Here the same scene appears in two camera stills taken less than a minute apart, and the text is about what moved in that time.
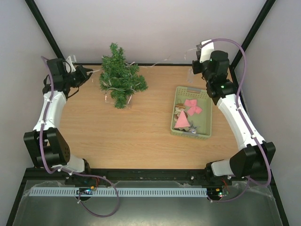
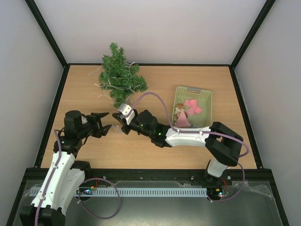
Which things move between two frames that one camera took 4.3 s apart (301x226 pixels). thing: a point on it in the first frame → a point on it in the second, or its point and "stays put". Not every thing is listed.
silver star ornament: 192,126 stays put
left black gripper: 82,70 → 96,117
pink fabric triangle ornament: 182,121 stays put
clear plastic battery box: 190,76 → 117,128
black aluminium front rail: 139,174 stays put
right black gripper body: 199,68 → 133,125
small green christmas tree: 121,78 stays put
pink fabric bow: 192,103 stays put
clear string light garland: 128,90 → 116,81
